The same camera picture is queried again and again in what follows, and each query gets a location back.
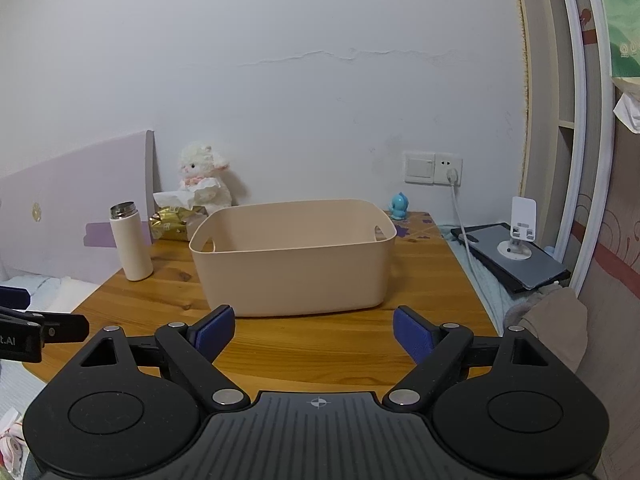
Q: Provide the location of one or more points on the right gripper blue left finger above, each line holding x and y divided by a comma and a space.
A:
211, 334

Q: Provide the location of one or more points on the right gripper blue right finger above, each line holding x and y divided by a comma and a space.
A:
415, 334

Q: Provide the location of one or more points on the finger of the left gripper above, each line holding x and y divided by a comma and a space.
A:
14, 298

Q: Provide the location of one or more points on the light blue blanket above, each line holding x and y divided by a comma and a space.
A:
494, 297

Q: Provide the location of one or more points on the cream thermos bottle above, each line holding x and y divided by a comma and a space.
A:
133, 252

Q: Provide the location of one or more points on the beige plastic storage bin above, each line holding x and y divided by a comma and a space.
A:
295, 258

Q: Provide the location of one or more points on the gold tissue pack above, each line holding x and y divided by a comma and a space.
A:
176, 223

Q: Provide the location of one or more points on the blue small figurine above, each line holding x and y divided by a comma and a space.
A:
399, 205

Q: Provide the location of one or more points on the beige crumpled cloth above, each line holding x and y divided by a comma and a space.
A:
555, 316

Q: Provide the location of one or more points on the grey laptop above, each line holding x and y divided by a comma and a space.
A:
539, 270

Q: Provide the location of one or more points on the white phone stand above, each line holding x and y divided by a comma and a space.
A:
522, 230

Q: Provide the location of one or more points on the white plush lamb toy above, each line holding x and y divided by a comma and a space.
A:
198, 161

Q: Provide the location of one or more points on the white framed wardrobe door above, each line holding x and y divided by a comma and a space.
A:
593, 133

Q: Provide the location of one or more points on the white wall switch socket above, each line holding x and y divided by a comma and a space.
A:
432, 168

